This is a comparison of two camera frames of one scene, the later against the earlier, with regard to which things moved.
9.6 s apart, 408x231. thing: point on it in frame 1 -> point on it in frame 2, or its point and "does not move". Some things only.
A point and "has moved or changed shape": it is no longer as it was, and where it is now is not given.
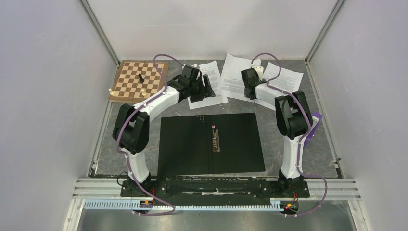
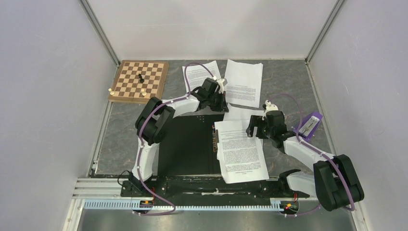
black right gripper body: (246, 95) -> (270, 131)
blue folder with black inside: (210, 144) does not move
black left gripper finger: (209, 90) -> (221, 103)
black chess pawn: (142, 80) does not move
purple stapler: (317, 116) does not move
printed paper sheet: (289, 81) -> (239, 156)
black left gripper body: (197, 92) -> (212, 104)
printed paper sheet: (232, 83) has moved or changed shape
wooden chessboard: (137, 81) does not move
